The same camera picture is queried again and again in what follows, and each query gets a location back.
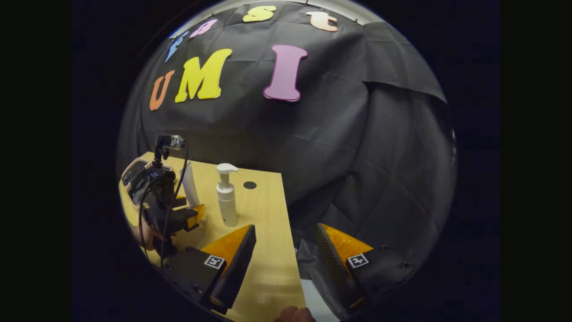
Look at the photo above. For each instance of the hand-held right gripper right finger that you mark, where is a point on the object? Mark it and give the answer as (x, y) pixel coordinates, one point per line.
(336, 273)

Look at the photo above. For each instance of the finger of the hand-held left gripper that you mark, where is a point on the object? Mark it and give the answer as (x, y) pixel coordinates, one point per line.
(183, 219)
(179, 202)

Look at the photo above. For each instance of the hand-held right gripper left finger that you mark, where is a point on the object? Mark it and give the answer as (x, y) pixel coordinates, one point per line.
(237, 268)

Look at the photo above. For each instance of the white cosmetic tube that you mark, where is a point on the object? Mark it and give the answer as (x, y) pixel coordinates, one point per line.
(190, 188)

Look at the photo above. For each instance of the white pump bottle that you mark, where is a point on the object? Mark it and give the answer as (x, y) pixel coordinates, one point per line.
(227, 201)

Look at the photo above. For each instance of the black round desk grommet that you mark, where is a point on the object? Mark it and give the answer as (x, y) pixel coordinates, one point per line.
(250, 184)

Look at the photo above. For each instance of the black backdrop cloth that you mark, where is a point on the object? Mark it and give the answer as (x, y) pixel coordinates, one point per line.
(321, 147)

